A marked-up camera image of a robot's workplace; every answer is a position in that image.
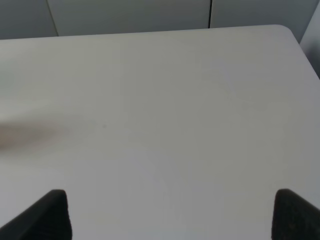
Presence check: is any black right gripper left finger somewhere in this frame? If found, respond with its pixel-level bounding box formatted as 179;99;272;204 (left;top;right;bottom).
0;189;73;240

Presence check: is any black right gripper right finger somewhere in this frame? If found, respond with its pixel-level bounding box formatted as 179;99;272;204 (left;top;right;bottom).
271;189;320;240

